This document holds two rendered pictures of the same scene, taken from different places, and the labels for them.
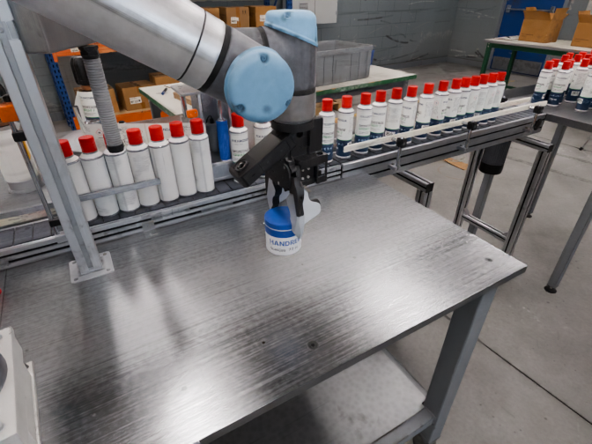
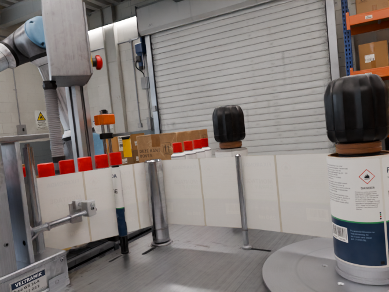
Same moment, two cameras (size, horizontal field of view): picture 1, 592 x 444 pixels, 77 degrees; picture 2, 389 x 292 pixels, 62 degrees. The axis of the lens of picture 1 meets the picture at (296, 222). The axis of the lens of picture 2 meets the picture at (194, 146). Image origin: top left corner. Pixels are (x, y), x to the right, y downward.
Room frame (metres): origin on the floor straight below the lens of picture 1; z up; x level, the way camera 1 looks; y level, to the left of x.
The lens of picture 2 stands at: (1.68, 0.31, 1.13)
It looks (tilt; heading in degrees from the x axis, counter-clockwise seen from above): 3 degrees down; 152
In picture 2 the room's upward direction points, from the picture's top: 6 degrees counter-clockwise
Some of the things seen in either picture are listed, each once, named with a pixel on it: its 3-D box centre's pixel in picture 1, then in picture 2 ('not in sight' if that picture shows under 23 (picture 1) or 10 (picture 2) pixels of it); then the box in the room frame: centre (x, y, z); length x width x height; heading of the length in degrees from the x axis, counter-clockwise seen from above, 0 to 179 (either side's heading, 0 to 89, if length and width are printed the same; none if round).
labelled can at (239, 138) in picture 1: (240, 148); not in sight; (1.02, 0.16, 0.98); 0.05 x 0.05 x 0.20
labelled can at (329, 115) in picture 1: (326, 131); not in sight; (1.17, -0.10, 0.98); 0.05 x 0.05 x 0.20
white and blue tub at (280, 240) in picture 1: (283, 230); not in sight; (0.59, 0.02, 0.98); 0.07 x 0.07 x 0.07
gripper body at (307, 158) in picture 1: (296, 151); not in sight; (0.61, 0.00, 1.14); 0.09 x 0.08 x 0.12; 124
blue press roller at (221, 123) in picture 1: (224, 145); not in sight; (1.05, 0.21, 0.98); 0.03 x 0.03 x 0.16
